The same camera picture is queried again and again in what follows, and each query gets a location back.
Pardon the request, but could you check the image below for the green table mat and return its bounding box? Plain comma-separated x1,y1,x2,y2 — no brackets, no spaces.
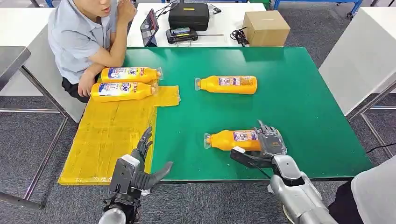
122,46,374,183

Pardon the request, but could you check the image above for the yellow sheet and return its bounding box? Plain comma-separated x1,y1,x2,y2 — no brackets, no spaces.
57,85,181,186

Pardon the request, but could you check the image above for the brown cardboard box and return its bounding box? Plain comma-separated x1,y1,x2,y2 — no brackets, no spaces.
242,10,291,47

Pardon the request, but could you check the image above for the black coiled cable bundle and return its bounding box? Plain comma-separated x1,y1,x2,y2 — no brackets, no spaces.
229,26,250,47

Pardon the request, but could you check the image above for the black floor cable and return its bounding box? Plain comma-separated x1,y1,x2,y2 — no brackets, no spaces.
366,142,396,154

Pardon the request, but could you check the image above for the person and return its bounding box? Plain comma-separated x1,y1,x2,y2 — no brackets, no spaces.
47,0,138,104
327,155,396,224

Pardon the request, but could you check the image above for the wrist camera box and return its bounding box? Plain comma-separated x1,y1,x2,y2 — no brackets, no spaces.
109,154,141,196
230,146,274,170

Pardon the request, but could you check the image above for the white table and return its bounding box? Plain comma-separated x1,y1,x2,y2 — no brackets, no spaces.
127,2,267,48
318,7,396,158
0,7,87,124

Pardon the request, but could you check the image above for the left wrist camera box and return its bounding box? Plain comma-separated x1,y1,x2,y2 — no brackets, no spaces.
109,154,141,196

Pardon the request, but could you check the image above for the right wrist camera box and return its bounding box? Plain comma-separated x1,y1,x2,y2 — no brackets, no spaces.
230,146,274,170

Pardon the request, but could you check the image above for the black tablet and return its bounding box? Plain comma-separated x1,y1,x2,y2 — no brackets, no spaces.
140,8,160,48

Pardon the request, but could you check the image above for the thin black cable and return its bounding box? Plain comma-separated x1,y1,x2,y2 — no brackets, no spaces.
154,0,180,19

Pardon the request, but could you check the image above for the black hard case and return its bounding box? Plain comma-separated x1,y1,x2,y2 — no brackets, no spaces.
168,2,210,32

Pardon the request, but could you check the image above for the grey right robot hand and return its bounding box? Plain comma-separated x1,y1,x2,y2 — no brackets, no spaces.
254,119,288,158

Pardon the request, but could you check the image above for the grey steel table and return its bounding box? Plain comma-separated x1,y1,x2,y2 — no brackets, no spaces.
0,46,69,211

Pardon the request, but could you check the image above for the orange detergent bottle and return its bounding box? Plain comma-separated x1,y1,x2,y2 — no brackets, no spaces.
194,75,258,95
90,82,159,103
100,66,163,84
203,129,282,152

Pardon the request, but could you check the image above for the blue metal rack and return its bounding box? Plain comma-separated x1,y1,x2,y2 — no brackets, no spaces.
272,0,363,18

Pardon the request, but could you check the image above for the black device with antenna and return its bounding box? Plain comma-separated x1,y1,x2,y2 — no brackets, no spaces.
165,27,224,44

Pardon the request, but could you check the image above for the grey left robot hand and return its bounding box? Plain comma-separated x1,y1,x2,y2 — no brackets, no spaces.
130,126,174,191

